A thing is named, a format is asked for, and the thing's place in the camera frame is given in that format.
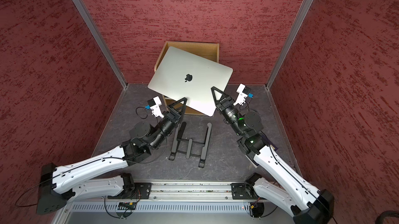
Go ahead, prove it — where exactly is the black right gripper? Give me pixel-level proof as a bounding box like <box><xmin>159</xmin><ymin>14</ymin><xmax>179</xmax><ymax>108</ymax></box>
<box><xmin>212</xmin><ymin>85</ymin><xmax>245</xmax><ymax>135</ymax></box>

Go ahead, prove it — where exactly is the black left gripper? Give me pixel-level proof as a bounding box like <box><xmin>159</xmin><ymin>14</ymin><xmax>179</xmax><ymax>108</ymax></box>
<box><xmin>149</xmin><ymin>97</ymin><xmax>187</xmax><ymax>149</ymax></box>

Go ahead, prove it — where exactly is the silver laptop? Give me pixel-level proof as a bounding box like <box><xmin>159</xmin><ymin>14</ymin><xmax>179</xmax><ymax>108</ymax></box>
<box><xmin>148</xmin><ymin>46</ymin><xmax>233</xmax><ymax>117</ymax></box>

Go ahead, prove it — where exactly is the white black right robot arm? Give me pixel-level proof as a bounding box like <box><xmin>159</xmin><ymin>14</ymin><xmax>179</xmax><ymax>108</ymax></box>
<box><xmin>211</xmin><ymin>85</ymin><xmax>335</xmax><ymax>224</ymax></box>

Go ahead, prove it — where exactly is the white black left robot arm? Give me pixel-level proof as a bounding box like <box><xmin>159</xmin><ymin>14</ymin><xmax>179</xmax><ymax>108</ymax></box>
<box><xmin>36</xmin><ymin>97</ymin><xmax>188</xmax><ymax>215</ymax></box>

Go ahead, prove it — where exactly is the black laptop stand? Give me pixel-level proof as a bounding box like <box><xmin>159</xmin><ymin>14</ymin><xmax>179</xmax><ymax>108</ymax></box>
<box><xmin>168</xmin><ymin>122</ymin><xmax>213</xmax><ymax>169</ymax></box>

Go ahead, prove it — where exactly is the wooden shelf unit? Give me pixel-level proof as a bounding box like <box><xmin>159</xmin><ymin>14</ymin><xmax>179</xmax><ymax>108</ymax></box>
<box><xmin>154</xmin><ymin>41</ymin><xmax>220</xmax><ymax>116</ymax></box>

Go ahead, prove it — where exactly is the blue booklet yellow label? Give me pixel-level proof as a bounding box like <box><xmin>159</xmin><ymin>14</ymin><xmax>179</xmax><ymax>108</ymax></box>
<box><xmin>261</xmin><ymin>131</ymin><xmax>276</xmax><ymax>150</ymax></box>

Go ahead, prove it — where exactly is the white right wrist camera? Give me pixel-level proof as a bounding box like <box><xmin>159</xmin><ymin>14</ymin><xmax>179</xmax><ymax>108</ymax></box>
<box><xmin>233</xmin><ymin>84</ymin><xmax>253</xmax><ymax>106</ymax></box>

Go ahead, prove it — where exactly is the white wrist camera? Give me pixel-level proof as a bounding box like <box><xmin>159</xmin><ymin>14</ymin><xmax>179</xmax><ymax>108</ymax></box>
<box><xmin>233</xmin><ymin>84</ymin><xmax>253</xmax><ymax>106</ymax></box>
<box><xmin>145</xmin><ymin>96</ymin><xmax>164</xmax><ymax>118</ymax></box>

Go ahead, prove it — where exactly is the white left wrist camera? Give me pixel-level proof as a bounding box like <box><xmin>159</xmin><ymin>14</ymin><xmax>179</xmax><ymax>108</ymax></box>
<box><xmin>145</xmin><ymin>96</ymin><xmax>164</xmax><ymax>118</ymax></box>

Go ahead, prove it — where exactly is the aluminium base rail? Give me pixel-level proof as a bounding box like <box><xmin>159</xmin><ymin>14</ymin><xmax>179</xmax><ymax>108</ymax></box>
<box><xmin>64</xmin><ymin>178</ymin><xmax>299</xmax><ymax>218</ymax></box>

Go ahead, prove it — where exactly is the aluminium corner post right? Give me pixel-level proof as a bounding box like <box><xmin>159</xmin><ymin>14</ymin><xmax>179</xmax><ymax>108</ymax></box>
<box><xmin>265</xmin><ymin>0</ymin><xmax>326</xmax><ymax>89</ymax></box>

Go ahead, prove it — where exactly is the aluminium corner post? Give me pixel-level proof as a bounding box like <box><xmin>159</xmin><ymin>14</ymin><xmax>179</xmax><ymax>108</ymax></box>
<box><xmin>72</xmin><ymin>0</ymin><xmax>128</xmax><ymax>90</ymax></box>
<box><xmin>265</xmin><ymin>0</ymin><xmax>326</xmax><ymax>89</ymax></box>

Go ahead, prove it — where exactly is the aluminium corner post left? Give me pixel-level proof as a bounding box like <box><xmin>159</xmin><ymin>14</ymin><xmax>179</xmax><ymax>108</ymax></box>
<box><xmin>72</xmin><ymin>0</ymin><xmax>128</xmax><ymax>90</ymax></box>

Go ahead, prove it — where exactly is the black cable corner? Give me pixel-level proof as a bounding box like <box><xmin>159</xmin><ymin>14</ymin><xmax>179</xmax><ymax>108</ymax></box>
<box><xmin>375</xmin><ymin>210</ymin><xmax>399</xmax><ymax>224</ymax></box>

